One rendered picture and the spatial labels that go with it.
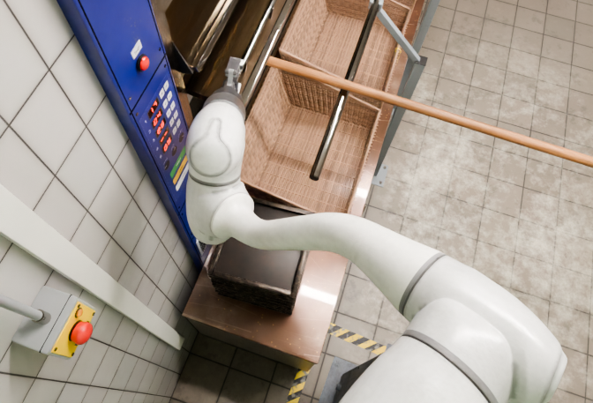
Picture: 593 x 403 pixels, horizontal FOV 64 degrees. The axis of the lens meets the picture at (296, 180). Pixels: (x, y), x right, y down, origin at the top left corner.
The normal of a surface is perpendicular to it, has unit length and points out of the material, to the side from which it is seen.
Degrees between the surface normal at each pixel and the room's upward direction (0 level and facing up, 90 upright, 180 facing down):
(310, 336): 0
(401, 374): 39
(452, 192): 0
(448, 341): 30
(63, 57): 90
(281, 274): 0
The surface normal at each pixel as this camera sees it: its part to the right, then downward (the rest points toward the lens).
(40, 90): 0.95, 0.30
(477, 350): 0.00, -0.60
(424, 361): -0.21, -0.80
